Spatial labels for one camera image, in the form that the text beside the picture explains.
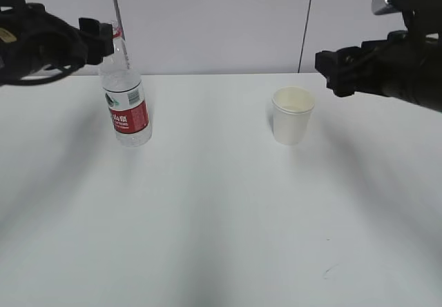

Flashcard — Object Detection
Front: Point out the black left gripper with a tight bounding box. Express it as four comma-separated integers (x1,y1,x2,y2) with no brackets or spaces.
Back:
1,3,114,83

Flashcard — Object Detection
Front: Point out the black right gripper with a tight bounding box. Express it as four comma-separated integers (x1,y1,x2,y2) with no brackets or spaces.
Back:
314,10,441,97

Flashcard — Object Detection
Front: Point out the clear water bottle red label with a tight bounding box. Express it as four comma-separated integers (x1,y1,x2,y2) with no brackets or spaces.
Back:
98,21,152,147

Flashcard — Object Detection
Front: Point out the white paper cup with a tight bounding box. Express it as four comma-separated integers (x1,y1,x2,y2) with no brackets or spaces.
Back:
272,87,315,146

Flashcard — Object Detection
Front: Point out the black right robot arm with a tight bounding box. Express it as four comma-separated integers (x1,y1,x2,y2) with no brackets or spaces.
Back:
315,10,441,112

